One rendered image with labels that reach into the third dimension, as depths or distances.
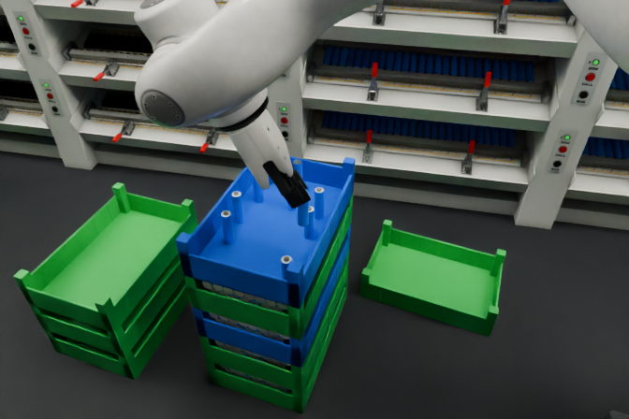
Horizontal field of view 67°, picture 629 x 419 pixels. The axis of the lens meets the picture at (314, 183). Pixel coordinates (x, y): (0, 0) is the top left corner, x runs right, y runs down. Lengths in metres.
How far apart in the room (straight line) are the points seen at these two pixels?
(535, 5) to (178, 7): 0.87
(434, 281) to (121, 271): 0.72
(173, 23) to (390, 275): 0.87
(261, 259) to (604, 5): 0.60
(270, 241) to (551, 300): 0.73
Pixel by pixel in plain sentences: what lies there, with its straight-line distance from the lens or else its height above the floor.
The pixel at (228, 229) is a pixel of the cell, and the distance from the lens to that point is 0.82.
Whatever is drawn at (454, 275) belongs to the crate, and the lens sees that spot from 1.26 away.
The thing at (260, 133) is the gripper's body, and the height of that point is 0.60.
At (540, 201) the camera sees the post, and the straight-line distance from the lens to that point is 1.41.
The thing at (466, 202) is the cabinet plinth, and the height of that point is 0.03.
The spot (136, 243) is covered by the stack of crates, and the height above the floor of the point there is 0.16.
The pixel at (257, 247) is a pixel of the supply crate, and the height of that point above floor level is 0.32.
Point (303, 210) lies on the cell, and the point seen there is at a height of 0.44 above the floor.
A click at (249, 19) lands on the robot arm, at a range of 0.46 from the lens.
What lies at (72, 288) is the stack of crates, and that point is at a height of 0.16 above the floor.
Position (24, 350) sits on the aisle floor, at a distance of 1.25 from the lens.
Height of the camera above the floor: 0.91
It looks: 38 degrees down
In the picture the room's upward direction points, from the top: straight up
